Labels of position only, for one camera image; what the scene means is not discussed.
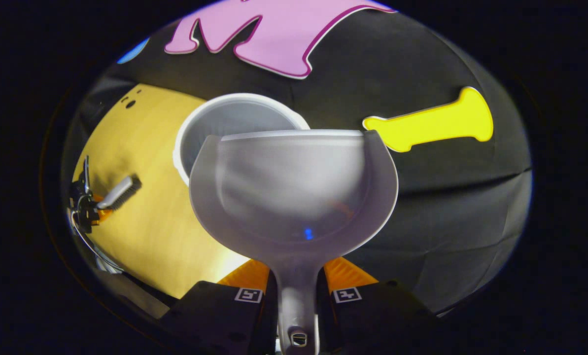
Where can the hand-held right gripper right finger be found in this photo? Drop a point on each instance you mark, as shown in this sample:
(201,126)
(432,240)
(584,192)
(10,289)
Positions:
(372,320)

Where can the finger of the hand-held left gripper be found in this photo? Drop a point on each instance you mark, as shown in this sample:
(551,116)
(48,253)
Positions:
(103,212)

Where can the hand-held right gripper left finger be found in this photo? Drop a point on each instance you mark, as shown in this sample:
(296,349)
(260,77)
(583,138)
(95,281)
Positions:
(224,320)

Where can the grey dustpan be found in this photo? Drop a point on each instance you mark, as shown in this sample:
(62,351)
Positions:
(294,197)

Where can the white ribbed garbage bin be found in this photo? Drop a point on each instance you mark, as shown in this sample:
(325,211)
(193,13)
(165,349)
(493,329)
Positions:
(234,116)

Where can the yellow wooden desktop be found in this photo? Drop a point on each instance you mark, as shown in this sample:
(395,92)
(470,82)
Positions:
(151,148)

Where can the small grey broom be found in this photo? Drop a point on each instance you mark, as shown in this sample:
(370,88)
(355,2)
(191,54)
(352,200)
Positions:
(119,193)

